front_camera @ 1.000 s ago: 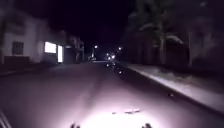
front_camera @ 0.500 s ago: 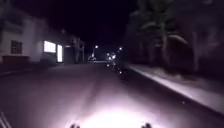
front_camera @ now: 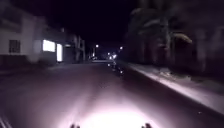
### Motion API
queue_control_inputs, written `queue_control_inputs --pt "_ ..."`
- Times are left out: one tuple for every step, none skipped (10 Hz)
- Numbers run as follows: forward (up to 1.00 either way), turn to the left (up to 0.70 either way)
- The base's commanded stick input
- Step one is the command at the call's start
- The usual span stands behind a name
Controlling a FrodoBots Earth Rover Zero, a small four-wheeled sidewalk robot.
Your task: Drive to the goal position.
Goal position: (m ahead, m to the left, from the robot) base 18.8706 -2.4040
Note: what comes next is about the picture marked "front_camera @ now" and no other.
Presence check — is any dark asphalt road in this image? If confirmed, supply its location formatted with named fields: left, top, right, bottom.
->
left=0, top=60, right=224, bottom=128

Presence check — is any pale concrete pavement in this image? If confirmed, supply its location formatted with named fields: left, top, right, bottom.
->
left=126, top=62, right=224, bottom=116

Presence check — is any robot's own part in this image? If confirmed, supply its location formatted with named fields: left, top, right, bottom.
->
left=141, top=122, right=153, bottom=128
left=69, top=123, right=81, bottom=128

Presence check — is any white building with lit windows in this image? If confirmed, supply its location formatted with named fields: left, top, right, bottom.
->
left=0, top=6, right=87, bottom=69

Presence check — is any row of dark trees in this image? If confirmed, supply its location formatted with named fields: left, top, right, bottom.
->
left=123, top=0, right=224, bottom=79

